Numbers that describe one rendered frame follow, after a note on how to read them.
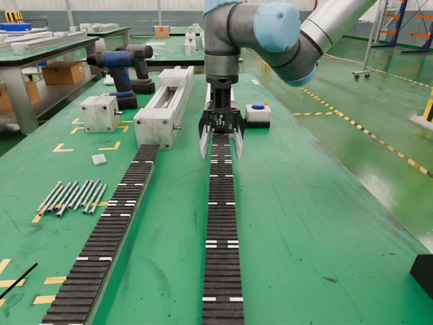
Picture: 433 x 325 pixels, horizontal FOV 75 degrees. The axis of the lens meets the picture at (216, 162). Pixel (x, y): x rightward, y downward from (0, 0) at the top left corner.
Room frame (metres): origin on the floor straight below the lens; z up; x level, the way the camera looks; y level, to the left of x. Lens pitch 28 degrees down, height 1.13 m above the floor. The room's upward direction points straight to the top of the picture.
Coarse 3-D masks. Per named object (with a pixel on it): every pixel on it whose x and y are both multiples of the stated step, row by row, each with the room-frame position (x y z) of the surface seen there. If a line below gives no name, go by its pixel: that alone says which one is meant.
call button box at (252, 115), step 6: (246, 108) 0.95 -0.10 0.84; (252, 108) 0.94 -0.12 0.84; (258, 108) 0.93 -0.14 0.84; (264, 108) 0.94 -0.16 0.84; (246, 114) 0.93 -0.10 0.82; (252, 114) 0.91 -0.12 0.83; (258, 114) 0.91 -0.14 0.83; (264, 114) 0.91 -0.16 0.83; (270, 114) 0.91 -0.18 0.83; (246, 120) 0.93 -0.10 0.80; (252, 120) 0.91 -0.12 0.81; (258, 120) 0.91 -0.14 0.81; (264, 120) 0.91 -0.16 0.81; (270, 120) 0.91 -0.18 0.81; (246, 126) 0.91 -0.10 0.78; (252, 126) 0.91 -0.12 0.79; (258, 126) 0.91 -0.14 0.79; (264, 126) 0.91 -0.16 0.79
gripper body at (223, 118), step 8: (208, 80) 0.61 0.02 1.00; (216, 80) 0.59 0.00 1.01; (224, 80) 0.61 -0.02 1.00; (232, 80) 0.60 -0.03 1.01; (216, 88) 0.60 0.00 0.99; (224, 88) 0.60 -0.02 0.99; (216, 96) 0.60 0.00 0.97; (224, 96) 0.60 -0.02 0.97; (208, 104) 0.62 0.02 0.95; (216, 104) 0.60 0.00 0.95; (224, 104) 0.60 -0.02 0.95; (232, 104) 0.62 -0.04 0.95; (208, 112) 0.60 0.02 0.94; (216, 112) 0.58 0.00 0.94; (224, 112) 0.59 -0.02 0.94; (232, 112) 0.58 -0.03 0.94; (208, 120) 0.63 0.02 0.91; (216, 120) 0.58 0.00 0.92; (224, 120) 0.59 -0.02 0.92; (232, 120) 0.58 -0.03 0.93; (216, 128) 0.59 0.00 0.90; (224, 128) 0.59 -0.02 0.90; (232, 128) 0.58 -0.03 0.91
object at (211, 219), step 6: (210, 216) 0.39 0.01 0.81; (216, 216) 0.39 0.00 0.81; (222, 216) 0.39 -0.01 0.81; (228, 216) 0.39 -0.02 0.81; (234, 216) 0.39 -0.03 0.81; (210, 222) 0.38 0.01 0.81; (216, 222) 0.38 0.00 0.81; (222, 222) 0.38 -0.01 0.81; (228, 222) 0.38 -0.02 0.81; (234, 222) 0.38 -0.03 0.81
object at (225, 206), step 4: (208, 204) 0.43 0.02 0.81; (212, 204) 0.43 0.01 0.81; (216, 204) 0.43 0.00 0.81; (220, 204) 0.43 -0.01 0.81; (224, 204) 0.43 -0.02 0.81; (228, 204) 0.43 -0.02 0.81; (232, 204) 0.43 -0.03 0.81; (208, 208) 0.42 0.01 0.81; (212, 208) 0.42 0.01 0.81; (216, 208) 0.42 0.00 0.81; (220, 208) 0.42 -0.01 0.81; (224, 208) 0.42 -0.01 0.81; (228, 208) 0.42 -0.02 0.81; (232, 208) 0.42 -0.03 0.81
